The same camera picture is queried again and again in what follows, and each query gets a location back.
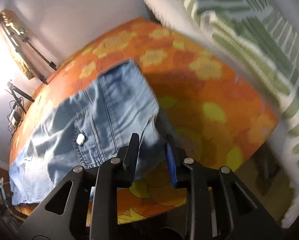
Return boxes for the tall grey tripod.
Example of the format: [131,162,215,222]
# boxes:
[0,12,57,84]

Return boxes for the light blue denim pants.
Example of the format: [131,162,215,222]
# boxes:
[9,59,173,205]

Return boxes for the small black tripod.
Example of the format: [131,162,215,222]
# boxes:
[5,80,35,103]

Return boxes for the white power adapter with cables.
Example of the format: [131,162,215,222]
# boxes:
[7,100,27,143]

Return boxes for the white power strip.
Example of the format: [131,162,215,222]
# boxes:
[10,111,21,125]

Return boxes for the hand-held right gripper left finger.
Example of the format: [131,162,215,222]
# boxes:
[19,133,140,240]

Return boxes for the orange floral tablecloth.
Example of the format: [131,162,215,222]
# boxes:
[9,17,280,225]

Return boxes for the yellow patterned cloth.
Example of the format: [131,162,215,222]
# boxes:
[0,10,40,80]

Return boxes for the white green striped blanket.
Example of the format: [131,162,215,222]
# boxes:
[136,0,299,229]

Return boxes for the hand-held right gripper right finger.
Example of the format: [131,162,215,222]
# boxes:
[164,134,282,240]

